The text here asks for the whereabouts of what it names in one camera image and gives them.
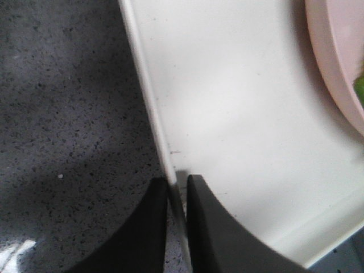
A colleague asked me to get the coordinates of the green lettuce leaf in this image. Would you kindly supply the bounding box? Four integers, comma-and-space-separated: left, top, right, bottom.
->
353, 75, 364, 106

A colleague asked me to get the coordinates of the pink round plate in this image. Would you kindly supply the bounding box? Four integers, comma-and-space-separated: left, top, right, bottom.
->
305, 1, 363, 134

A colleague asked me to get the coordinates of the white bear print tray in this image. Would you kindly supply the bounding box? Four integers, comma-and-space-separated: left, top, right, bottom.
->
119, 1, 363, 268

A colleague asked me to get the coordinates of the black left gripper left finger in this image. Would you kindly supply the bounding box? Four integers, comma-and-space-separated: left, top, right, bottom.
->
68, 177, 168, 272

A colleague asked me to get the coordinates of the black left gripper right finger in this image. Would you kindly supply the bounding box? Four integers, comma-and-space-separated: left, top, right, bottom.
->
187, 175, 306, 272

